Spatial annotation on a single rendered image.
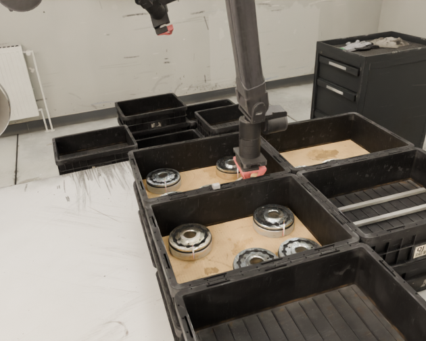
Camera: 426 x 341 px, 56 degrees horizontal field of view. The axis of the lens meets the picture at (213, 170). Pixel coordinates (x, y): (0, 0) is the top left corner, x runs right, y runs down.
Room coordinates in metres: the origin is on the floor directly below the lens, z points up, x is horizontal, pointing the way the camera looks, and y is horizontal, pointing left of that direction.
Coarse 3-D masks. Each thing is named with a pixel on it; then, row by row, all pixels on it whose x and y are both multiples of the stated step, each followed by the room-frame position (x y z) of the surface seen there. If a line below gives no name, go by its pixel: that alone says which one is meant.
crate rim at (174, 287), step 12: (264, 180) 0.88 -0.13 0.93; (276, 180) 0.89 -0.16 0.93; (300, 180) 0.88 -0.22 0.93; (204, 192) 0.84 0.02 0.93; (216, 192) 0.84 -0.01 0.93; (312, 192) 0.82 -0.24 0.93; (156, 204) 0.80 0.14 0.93; (324, 204) 0.76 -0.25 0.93; (336, 216) 0.72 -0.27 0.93; (156, 228) 0.70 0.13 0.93; (348, 228) 0.67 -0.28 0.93; (156, 240) 0.66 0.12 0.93; (348, 240) 0.63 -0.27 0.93; (300, 252) 0.60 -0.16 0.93; (312, 252) 0.60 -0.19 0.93; (168, 264) 0.59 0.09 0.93; (264, 264) 0.58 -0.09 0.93; (276, 264) 0.58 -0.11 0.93; (168, 276) 0.56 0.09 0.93; (216, 276) 0.55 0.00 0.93; (228, 276) 0.55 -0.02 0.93; (180, 288) 0.52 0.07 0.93
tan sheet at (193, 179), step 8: (200, 168) 1.14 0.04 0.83; (208, 168) 1.14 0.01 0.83; (184, 176) 1.09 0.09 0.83; (192, 176) 1.09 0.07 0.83; (200, 176) 1.09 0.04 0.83; (208, 176) 1.09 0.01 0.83; (216, 176) 1.09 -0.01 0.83; (256, 176) 1.07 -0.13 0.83; (144, 184) 1.06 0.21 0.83; (184, 184) 1.05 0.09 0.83; (192, 184) 1.04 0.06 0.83; (200, 184) 1.04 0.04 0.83; (208, 184) 1.04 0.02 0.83
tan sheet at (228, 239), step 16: (224, 224) 0.84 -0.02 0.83; (240, 224) 0.84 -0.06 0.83; (224, 240) 0.77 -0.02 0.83; (240, 240) 0.77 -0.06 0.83; (256, 240) 0.77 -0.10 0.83; (272, 240) 0.77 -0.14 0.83; (208, 256) 0.72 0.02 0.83; (224, 256) 0.71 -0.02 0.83; (176, 272) 0.67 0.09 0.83; (192, 272) 0.67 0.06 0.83; (208, 272) 0.67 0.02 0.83
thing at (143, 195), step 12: (168, 144) 1.12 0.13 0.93; (180, 144) 1.12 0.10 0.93; (264, 144) 1.09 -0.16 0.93; (132, 156) 1.05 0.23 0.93; (276, 156) 1.01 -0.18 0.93; (132, 168) 1.00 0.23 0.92; (288, 168) 0.94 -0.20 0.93; (240, 180) 0.89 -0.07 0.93; (252, 180) 0.89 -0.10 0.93; (144, 192) 0.85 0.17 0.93; (180, 192) 0.84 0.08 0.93; (192, 192) 0.84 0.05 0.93; (144, 204) 0.82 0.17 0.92
